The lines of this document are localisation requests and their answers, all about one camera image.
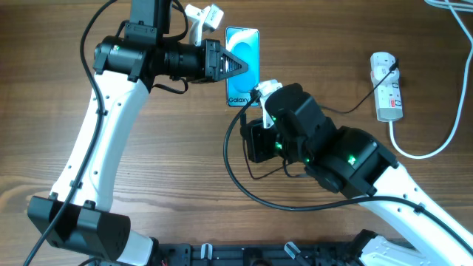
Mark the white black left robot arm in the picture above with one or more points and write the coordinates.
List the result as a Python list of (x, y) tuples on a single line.
[(158, 38)]

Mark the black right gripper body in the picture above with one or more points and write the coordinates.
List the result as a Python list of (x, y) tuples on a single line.
[(264, 142)]

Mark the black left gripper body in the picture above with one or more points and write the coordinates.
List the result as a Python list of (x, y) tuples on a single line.
[(208, 48)]

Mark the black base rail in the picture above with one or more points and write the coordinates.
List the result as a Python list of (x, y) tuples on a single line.
[(330, 253)]

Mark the white power strip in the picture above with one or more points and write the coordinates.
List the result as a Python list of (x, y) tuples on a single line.
[(385, 77)]

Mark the blue Galaxy smartphone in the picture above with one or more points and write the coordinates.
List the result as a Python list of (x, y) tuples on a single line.
[(244, 44)]

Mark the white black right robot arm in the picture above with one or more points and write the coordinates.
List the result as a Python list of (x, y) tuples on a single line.
[(353, 163)]

